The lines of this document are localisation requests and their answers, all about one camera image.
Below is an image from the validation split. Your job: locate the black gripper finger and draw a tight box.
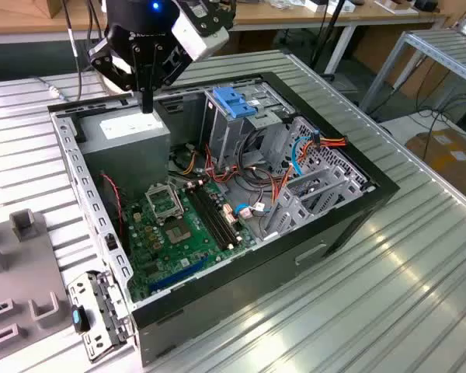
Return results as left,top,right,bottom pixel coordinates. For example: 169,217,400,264
87,38,148,114
146,43,191,114

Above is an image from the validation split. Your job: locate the orange red power wire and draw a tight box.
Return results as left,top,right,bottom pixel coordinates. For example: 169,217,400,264
271,131,349,213

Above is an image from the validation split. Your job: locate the grey metal disk bay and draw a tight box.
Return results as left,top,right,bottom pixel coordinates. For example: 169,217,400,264
262,165,368,242

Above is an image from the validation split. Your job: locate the plain cardboard box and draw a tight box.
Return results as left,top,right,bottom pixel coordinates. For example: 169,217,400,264
42,0,69,19

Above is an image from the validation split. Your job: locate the blue plastic drive latch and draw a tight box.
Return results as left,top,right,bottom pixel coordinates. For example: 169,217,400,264
212,85,258,120

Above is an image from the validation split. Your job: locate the grey power supply unit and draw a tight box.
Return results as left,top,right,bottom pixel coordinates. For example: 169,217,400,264
76,105,172,203

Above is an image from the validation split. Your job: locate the grey metal drive cage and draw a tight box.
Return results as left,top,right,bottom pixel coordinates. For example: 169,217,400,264
200,79,298,172

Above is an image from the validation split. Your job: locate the long wooden desk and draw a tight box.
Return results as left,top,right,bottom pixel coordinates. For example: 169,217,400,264
0,0,454,75

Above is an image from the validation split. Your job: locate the metal socket cover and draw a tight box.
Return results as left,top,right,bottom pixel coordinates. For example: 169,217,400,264
144,183,186,223

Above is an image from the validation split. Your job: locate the black RAM slot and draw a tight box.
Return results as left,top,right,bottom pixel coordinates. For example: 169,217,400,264
190,189,231,249
185,190,227,252
200,185,241,244
195,187,236,246

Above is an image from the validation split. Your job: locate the CPU socket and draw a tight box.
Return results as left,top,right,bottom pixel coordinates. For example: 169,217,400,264
162,217,197,246

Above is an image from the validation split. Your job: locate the green motherboard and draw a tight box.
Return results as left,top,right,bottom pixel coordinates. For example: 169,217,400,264
122,180,257,304

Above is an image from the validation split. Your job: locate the blue expansion slot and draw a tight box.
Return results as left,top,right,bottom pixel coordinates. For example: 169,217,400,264
147,254,210,295

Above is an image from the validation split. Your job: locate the grey parts rack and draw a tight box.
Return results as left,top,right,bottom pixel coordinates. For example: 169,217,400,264
0,207,78,353

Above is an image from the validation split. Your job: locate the black open PC case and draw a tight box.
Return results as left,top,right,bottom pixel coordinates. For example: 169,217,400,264
46,71,401,368

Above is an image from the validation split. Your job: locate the brown cardboard box with labels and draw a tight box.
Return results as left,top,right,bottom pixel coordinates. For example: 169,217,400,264
405,130,466,203

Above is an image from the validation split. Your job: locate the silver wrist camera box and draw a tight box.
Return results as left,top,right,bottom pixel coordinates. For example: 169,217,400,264
170,7,231,62

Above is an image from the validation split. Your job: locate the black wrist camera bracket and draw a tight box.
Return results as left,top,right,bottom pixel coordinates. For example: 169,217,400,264
178,0,238,32

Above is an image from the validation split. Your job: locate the yellow orange wire bundle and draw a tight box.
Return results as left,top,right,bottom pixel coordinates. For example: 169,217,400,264
177,142,200,176

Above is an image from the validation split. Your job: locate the red black fan wire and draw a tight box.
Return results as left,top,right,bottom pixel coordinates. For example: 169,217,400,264
99,173,125,238

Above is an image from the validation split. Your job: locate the red orange wire bundle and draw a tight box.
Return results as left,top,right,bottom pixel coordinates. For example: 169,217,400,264
203,143,244,186

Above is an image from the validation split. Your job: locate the blue data wire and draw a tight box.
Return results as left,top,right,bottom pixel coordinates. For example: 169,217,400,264
290,130,322,176

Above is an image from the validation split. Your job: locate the blue wire white plug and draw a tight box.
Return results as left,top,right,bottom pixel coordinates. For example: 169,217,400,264
232,201,275,222

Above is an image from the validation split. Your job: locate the hinged metal slot bracket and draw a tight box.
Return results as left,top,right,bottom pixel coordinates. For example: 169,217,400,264
68,270,135,364

